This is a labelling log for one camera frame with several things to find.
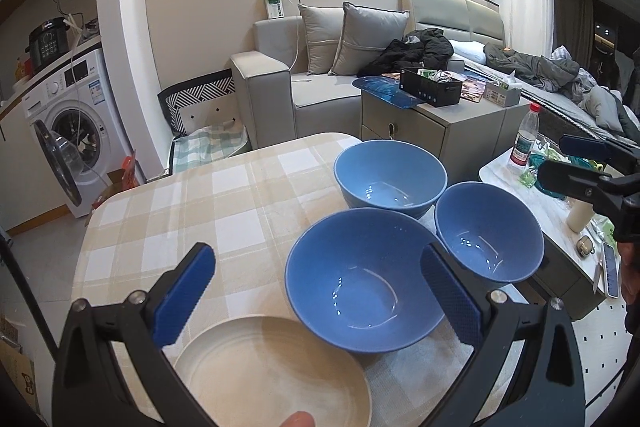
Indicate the clear water bottle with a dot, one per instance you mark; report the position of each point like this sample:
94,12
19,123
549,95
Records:
522,147

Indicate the white dotted floor mat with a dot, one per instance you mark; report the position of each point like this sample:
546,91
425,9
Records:
600,357

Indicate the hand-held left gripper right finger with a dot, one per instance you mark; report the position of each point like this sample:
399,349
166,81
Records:
452,297

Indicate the tissue box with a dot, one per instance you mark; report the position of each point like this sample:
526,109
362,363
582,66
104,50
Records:
500,94

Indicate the smartphone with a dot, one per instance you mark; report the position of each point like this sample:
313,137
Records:
609,272

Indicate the cream ceramic plate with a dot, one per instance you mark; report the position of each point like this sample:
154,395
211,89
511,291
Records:
270,372

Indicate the white washing machine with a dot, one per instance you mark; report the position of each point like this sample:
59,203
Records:
90,87

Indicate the teal plastic container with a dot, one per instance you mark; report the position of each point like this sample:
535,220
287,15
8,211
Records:
534,159

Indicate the beige upholstered bed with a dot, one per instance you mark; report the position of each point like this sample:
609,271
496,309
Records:
450,7

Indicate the black pressure cooker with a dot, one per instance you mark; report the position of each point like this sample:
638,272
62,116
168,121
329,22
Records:
50,42

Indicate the red cardboard box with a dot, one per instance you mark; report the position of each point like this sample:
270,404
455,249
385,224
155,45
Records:
127,174

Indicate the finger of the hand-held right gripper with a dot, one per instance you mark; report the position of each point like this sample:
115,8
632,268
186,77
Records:
565,179
595,147

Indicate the grey fabric sofa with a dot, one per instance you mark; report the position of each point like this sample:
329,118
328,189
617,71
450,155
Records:
265,97

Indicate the black white patterned basket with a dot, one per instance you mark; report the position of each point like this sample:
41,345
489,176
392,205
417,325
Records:
200,92

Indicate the grey nightstand cabinet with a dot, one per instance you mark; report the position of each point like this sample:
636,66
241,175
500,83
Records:
400,122

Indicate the brown cardboard box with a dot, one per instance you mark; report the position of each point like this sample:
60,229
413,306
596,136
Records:
17,372

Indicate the grey pillow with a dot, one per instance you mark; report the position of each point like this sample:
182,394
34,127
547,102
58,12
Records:
370,37
320,37

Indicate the grey jacket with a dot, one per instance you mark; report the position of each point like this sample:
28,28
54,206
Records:
540,67

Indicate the green checked cloth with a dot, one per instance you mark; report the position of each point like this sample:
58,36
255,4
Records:
210,144

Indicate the blue ceramic bowl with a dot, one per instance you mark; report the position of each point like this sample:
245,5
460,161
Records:
485,232
390,177
360,277

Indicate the black rectangular box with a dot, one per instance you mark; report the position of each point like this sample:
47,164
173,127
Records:
430,94

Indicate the person's right hand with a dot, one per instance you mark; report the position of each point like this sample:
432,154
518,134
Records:
631,267

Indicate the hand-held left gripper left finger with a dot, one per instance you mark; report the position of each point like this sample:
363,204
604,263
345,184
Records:
185,297

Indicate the white cup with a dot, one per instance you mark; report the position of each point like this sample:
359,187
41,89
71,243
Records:
577,217

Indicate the beige checked tablecloth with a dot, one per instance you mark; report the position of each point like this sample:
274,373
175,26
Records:
200,207

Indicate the black jacket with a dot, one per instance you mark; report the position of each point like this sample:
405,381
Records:
415,52

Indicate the person's left hand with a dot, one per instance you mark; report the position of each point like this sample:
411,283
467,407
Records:
297,419

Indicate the white side table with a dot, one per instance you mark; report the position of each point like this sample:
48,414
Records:
500,169

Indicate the green white wipes pack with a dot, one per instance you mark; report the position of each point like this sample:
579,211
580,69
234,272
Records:
274,4

